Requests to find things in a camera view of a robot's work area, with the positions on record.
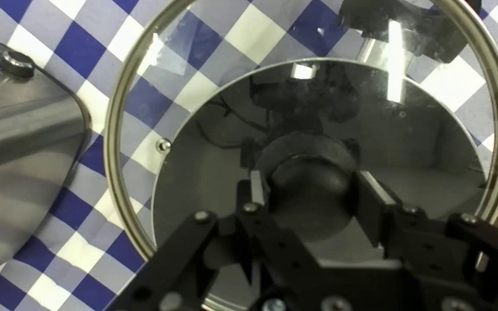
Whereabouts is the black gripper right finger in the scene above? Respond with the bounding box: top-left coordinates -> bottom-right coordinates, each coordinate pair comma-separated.
357,171 -> 498,311

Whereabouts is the silver metal toaster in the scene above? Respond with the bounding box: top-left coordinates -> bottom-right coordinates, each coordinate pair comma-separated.
0,43 -> 91,264

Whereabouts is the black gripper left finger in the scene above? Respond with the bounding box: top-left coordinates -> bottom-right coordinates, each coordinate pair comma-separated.
108,171 -> 272,311

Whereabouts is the blue white checkered tablecloth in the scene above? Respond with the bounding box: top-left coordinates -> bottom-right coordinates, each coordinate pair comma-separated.
0,0 -> 498,311

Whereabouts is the glass lid with black knob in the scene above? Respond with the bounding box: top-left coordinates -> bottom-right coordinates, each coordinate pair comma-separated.
104,0 -> 498,311

